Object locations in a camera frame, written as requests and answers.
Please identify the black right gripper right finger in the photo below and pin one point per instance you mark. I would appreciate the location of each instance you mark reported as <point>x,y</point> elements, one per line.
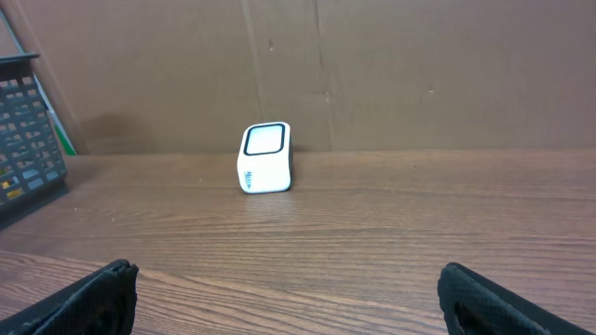
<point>474,305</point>

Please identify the white barcode scanner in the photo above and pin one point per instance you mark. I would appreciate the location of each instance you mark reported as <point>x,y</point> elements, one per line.
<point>264,162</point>

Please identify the dark grey plastic basket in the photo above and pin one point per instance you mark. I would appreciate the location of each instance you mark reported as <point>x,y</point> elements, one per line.
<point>32,167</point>

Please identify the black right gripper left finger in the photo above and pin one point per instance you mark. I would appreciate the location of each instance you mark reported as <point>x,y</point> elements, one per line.
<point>103,302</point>

